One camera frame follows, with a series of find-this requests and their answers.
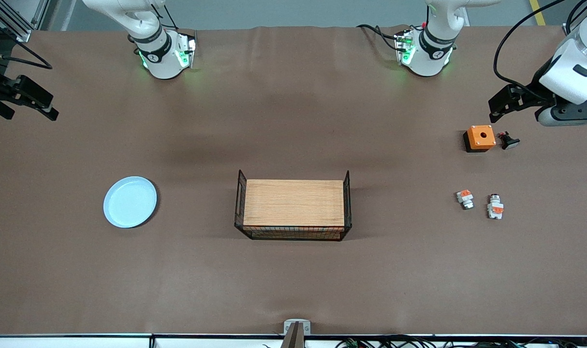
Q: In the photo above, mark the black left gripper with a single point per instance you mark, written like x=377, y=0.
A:
x=534, y=95

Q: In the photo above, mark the white orange red button switch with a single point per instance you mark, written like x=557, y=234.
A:
x=495, y=209

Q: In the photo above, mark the light blue round plate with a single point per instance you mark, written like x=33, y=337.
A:
x=129, y=203

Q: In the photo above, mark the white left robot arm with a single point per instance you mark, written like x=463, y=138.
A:
x=431, y=53

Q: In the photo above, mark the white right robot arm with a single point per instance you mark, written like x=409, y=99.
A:
x=160, y=53

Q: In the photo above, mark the orange button box with hole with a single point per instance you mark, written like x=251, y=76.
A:
x=481, y=137

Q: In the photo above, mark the wooden rack board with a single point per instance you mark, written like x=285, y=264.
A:
x=293, y=203

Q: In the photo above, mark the black push button switch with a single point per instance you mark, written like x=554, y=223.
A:
x=508, y=142

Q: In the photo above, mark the aluminium frame profile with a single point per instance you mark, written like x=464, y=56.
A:
x=20, y=34
x=570, y=29

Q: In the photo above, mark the white orange switch block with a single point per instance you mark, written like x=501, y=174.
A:
x=465, y=197

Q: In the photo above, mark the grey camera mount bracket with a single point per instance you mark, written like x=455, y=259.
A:
x=297, y=333

